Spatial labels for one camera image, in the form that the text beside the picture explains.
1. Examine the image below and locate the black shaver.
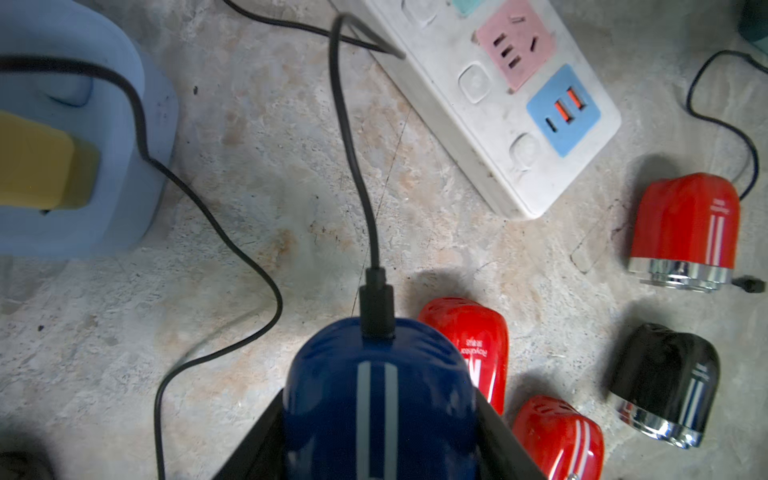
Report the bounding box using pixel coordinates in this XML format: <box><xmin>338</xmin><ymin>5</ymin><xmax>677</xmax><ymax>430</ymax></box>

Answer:
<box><xmin>608</xmin><ymin>323</ymin><xmax>720</xmax><ymax>450</ymax></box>

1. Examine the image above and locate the white power strip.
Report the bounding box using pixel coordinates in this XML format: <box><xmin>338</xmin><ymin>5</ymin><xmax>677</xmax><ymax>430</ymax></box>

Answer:
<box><xmin>336</xmin><ymin>1</ymin><xmax>621</xmax><ymax>220</ymax></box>

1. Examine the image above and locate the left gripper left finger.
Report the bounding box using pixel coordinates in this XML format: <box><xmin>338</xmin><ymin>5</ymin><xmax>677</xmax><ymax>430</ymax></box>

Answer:
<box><xmin>214</xmin><ymin>390</ymin><xmax>285</xmax><ymax>480</ymax></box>

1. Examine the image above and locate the red shaver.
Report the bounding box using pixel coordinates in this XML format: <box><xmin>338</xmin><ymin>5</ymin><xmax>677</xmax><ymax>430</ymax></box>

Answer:
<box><xmin>418</xmin><ymin>297</ymin><xmax>509</xmax><ymax>416</ymax></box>
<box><xmin>512</xmin><ymin>395</ymin><xmax>605</xmax><ymax>480</ymax></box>
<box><xmin>628</xmin><ymin>173</ymin><xmax>740</xmax><ymax>293</ymax></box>

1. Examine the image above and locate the yellow charger adapter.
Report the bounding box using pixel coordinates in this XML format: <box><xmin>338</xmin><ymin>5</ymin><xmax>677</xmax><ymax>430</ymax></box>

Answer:
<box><xmin>1</xmin><ymin>111</ymin><xmax>101</xmax><ymax>211</ymax></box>

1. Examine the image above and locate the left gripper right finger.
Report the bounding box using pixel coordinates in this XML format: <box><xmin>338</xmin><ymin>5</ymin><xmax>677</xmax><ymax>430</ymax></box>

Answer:
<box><xmin>475</xmin><ymin>389</ymin><xmax>546</xmax><ymax>480</ymax></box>

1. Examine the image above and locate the light blue socket cube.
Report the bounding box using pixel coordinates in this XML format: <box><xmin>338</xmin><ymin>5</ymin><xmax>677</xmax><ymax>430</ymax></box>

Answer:
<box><xmin>1</xmin><ymin>1</ymin><xmax>179</xmax><ymax>259</ymax></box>

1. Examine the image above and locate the blue shaver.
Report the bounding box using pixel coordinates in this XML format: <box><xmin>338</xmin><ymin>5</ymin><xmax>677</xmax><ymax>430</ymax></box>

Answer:
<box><xmin>283</xmin><ymin>318</ymin><xmax>478</xmax><ymax>479</ymax></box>

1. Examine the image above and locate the blue shaver usb cable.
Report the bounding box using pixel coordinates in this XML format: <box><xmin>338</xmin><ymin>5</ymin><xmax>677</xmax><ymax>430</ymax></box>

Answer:
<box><xmin>221</xmin><ymin>0</ymin><xmax>406</xmax><ymax>340</ymax></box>

